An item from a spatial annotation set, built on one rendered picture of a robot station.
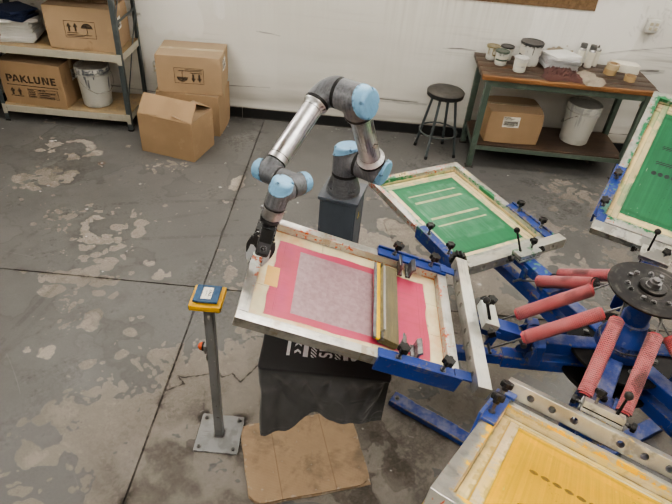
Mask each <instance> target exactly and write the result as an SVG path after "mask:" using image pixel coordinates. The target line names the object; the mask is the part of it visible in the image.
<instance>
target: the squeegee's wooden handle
mask: <svg viewBox="0 0 672 504"><path fill-rule="evenodd" d="M383 265H384V266H385V267H386V330H385V331H384V332H383V331H381V332H380V339H379V340H377V342H378V343H380V344H383V345H385V346H387V347H389V348H391V349H394V350H395V349H397V347H398V345H399V328H398V297H397V271H396V270H395V269H393V268H391V267H389V266H387V265H385V264H383V263H381V264H380V269H381V267H382V266H383Z"/></svg>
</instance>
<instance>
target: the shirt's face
mask: <svg viewBox="0 0 672 504"><path fill-rule="evenodd" d="M286 345H287V340H285V339H281V338H277V337H274V336H270V335H267V334H266V336H265V341H264V345H263V350H262V355H261V359H260V366H261V367H264V368H275V369H285V370H296V371H306V372H317V373H328V374H338V375H349V376H359V377H370V378H380V379H390V380H391V374H387V373H384V372H380V371H377V370H373V369H372V366H373V364H370V363H366V362H363V361H359V360H358V362H354V361H344V360H333V359H323V358H312V357H302V356H291V355H285V351H286Z"/></svg>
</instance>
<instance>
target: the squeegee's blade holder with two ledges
mask: <svg viewBox="0 0 672 504"><path fill-rule="evenodd" d="M385 330H386V267H385V266H384V265H383V266H382V267H381V269H380V332H381V331H383V332H384V331H385Z"/></svg>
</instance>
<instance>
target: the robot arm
mask: <svg viewBox="0 0 672 504"><path fill-rule="evenodd" d="M379 103H380V98H379V94H378V91H377V90H376V89H375V88H374V87H371V86H370V85H368V84H365V83H360V82H357V81H354V80H351V79H348V78H345V77H342V76H338V75H335V76H329V77H327V78H324V79H322V80H321V81H319V82H318V83H316V84H315V85H314V86H313V87H312V88H311V89H310V90H309V91H308V92H307V94H306V95H305V97H304V103H303V104H302V106H301V107H300V109H299V110H298V112H297V113H296V115H295V116H294V117H293V119H292V120H291V122H290V123H289V125H288V126H287V128H286V129H285V130H284V132H283V133H282V135H281V136H280V138H279V139H278V141H277V142H276V143H275V145H274V146H273V148H272V149H271V151H270V152H269V154H268V155H267V156H266V158H265V159H264V158H258V159H257V160H255V161H254V162H253V164H252V167H251V174H252V176H253V177H254V178H256V179H257V180H259V181H261V182H264V183H266V184H268V185H269V187H268V191H267V194H266V198H265V201H264V204H263V205H261V208H262V210H261V215H260V219H259V220H258V223H257V226H256V229H255V232H254V234H253V235H254V236H253V235H251V237H250V238H249V239H248V241H247V244H246V259H247V262H248V263H249V262H250V260H251V257H252V256H253V252H255V254H256V255H258V256H261V257H262V261H261V267H262V266H263V265H265V264H266V263H267V262H268V261H269V259H270V258H271V257H272V255H273V254H274V252H275V248H276V246H275V244H276V242H274V241H275V235H276V231H277V227H278V225H279V224H280V221H281V220H282V218H283V215H284V212H285V209H286V206H287V204H288V202H289V201H291V200H293V199H295V198H297V197H299V196H301V195H305V194H306V193H307V192H309V191H310V190H311V189H312V187H313V179H312V177H311V175H310V174H309V173H307V172H305V171H302V172H298V173H295V172H292V171H290V170H288V169H285V167H286V165H287V164H288V162H289V161H290V160H291V158H292V157H293V155H294V154H295V152H296V151H297V149H298V148H299V146H300V145H301V143H302V142H303V140H304V139H305V137H306V136H307V135H308V133H309V132H310V130H311V129H312V127H313V126H314V124H315V123H316V121H317V120H318V118H319V117H320V115H321V114H325V113H326V112H327V110H328V109H329V108H334V109H336V110H339V111H342V112H343V114H344V117H345V120H346V121H347V122H348V123H349V124H351V127H352V131H353V135H354V138H355V141H350V140H348V141H341V142H339V143H337V144H336V145H335V146H334V152H333V163H332V174H331V176H330V178H329V181H328V183H327V192H328V194H330V195H331V196H333V197H335V198H338V199H352V198H355V197H357V196H358V195H359V193H360V184H359V180H358V178H360V179H363V180H365V181H368V182H370V183H373V184H375V185H378V186H380V185H382V184H383V183H384V182H385V181H386V180H387V178H388V176H389V174H390V172H391V169H392V161H390V160H389V159H385V155H384V152H383V151H382V150H381V149H380V148H379V145H378V140H377V136H376V131H375V127H374V122H373V117H374V116H375V115H376V113H377V111H378V108H379V105H378V104H379ZM259 221H262V222H259ZM275 226H276V227H275Z"/></svg>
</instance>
